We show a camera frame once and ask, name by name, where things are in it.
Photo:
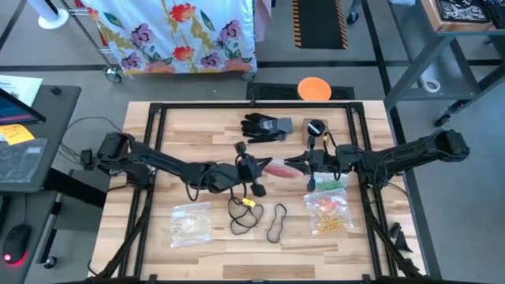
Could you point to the black aluminium table frame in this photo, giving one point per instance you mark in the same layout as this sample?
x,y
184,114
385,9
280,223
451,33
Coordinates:
x,y
256,105

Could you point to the small cardboard box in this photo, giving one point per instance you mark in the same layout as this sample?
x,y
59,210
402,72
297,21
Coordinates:
x,y
305,132

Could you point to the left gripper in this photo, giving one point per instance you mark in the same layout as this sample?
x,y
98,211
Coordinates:
x,y
233,173

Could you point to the white tape roll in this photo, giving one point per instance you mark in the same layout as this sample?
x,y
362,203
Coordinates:
x,y
426,86

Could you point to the black office desk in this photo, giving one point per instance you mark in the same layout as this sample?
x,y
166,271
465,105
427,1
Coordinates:
x,y
59,118

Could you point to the black grate floor mat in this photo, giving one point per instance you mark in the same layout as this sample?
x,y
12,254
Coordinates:
x,y
276,92

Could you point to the black work glove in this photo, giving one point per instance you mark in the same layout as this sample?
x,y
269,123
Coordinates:
x,y
268,128
258,117

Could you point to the black round desk knob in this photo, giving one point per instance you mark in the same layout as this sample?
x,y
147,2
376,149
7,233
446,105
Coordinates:
x,y
56,90

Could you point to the black parts tray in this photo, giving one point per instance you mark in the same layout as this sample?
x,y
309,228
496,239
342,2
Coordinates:
x,y
463,10
498,12

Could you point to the black plastic wedge piece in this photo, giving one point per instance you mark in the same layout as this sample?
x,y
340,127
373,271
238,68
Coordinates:
x,y
410,268
402,244
395,230

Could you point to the floral print cloth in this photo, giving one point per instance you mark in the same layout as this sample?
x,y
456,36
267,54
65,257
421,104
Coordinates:
x,y
177,35

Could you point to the wood-topped grey workbench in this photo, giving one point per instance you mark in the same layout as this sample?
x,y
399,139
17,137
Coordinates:
x,y
461,39

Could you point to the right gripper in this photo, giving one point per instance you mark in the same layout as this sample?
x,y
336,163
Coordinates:
x,y
327,161

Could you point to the yellow sticky note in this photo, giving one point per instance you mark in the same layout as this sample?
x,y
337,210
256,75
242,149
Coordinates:
x,y
16,134

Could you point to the black hazard-striped floor mat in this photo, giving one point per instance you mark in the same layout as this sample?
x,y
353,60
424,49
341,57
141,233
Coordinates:
x,y
319,23

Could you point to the white paper sheet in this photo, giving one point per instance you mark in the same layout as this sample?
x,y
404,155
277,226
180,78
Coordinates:
x,y
23,84

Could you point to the black power adapter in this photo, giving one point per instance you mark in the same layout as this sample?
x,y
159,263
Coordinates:
x,y
87,157

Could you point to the grey plastic sleeve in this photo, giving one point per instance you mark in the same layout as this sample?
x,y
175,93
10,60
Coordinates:
x,y
19,161

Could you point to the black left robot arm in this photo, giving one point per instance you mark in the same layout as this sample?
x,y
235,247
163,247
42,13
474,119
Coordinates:
x,y
158,161

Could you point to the black pole white base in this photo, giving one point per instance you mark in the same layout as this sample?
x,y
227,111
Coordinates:
x,y
53,21

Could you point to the pile of clear plastic bags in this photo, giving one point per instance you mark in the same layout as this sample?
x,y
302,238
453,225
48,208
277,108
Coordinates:
x,y
191,225

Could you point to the orange disc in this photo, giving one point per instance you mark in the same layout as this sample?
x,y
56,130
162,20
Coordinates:
x,y
314,88

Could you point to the pink cloth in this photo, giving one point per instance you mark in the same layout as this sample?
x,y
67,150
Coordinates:
x,y
262,16

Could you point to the pile of coloured rubber bands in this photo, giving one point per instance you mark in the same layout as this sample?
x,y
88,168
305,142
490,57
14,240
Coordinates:
x,y
327,225

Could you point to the black computer monitor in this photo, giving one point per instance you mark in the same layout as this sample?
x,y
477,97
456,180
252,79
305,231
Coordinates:
x,y
16,112

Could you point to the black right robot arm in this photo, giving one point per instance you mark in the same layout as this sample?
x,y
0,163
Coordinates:
x,y
414,154

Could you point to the green rubber band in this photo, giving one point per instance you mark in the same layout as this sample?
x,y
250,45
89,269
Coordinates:
x,y
323,187
329,185
337,184

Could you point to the black computer mouse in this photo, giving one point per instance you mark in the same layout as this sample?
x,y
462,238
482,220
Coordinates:
x,y
16,240

